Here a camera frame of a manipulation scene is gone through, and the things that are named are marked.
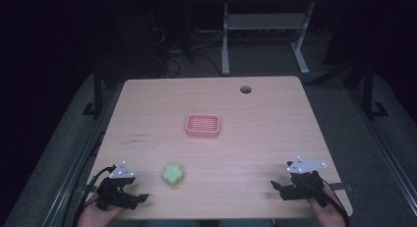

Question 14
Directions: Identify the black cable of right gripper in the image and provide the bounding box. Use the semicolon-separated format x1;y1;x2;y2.
304;178;351;227

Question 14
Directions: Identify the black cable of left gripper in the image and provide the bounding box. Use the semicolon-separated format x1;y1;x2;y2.
72;166;117;227

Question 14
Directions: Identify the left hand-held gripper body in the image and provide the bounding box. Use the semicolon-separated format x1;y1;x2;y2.
95;160;141;211

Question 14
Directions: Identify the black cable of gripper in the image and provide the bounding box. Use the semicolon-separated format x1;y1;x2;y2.
72;166;117;227
304;178;351;227

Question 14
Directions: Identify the black metal stand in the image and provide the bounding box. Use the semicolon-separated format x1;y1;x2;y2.
360;61;389;121
82;61;109;117

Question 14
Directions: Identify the pink slotted soap dish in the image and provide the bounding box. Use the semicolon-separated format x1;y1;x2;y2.
185;113;221;139

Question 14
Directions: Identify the person's left hand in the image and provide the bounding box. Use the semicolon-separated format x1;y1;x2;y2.
77;191;126;227

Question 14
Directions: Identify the green flower-shaped soap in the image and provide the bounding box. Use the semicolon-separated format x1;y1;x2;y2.
161;163;185;188

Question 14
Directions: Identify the person's right hand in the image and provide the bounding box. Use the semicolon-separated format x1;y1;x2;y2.
306;184;348;227

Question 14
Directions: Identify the white metal desk frame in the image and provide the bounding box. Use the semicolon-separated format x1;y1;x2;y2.
221;0;317;77

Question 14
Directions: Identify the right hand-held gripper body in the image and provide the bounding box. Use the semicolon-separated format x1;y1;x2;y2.
278;155;328;201

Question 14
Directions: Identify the grey metal floor rail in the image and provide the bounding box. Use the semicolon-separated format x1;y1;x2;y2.
40;88;122;227
343;87;417;210

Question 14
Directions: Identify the tangle of floor cables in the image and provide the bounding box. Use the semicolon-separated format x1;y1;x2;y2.
149;25;227;79

